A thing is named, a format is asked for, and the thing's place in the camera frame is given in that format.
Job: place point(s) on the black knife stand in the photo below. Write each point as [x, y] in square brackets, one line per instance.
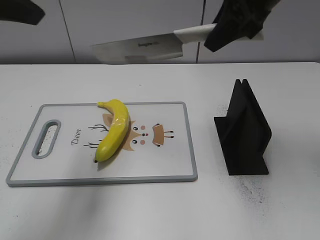
[243, 133]

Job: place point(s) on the white deer cutting board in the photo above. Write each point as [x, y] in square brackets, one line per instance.
[60, 147]

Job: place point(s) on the white handled kitchen knife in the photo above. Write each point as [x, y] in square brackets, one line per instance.
[150, 49]

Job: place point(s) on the black gloved right hand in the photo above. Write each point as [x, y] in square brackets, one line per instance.
[238, 19]

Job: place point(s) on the yellow plastic banana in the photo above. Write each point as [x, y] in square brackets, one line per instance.
[117, 130]

